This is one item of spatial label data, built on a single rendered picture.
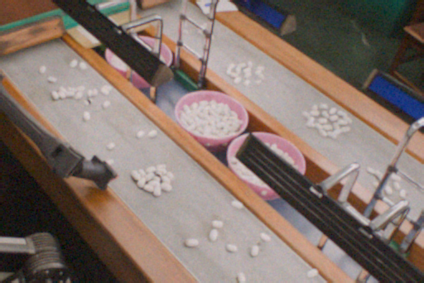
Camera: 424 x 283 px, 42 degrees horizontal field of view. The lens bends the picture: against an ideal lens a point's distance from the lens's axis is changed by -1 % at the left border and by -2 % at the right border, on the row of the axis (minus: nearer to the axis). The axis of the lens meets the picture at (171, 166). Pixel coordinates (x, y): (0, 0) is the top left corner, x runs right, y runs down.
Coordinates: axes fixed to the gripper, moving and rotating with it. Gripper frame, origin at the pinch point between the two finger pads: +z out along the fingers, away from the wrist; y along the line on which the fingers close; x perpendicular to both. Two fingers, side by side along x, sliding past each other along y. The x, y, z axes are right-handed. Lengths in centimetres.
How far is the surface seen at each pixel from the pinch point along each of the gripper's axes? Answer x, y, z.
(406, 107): -69, -48, 34
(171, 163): -11.0, -3.2, 17.1
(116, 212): 5.6, -11.7, -6.1
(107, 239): 12.5, -16.4, -8.7
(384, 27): -134, 67, 265
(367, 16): -134, 84, 266
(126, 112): -12.7, 26.1, 19.4
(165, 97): -23, 32, 41
